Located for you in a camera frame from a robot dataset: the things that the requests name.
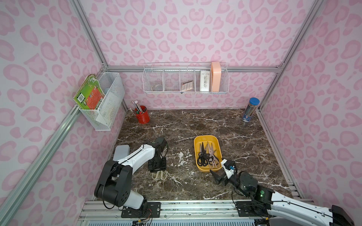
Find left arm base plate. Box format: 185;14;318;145
121;202;161;218

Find pink kitchen scissors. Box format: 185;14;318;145
206;142;220;169

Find pink box on shelf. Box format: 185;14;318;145
211;61;222;92

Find white card on shelf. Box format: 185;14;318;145
200;71;211;92

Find green red book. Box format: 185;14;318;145
73;74;105;110

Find cream kitchen scissors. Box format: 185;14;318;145
151;170;168;181

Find round tape on shelf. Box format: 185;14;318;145
151;82;163;92

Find white wire wall shelf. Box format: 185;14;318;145
142;62;230;94

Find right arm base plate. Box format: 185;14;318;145
235;201;273;217

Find blue lid pencil tube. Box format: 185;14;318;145
242;98;260;122

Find all black scissors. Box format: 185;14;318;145
197;142;209;167

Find yellow storage box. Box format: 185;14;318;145
194;135;222;173

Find red pen bucket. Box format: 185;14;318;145
136;105;150;124

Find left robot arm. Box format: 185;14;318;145
94;137;168;211

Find white paper in basket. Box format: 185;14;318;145
95;92;122;130

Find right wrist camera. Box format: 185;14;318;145
221;159;237;179

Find grey flat case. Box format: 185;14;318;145
113;145;130;161

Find pens in bucket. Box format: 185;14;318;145
132;100;143;114

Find small calculator on shelf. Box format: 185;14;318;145
181;80;195;93

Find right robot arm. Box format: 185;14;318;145
210;170;355;226

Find white mesh wall basket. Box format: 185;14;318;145
74;72;125;131

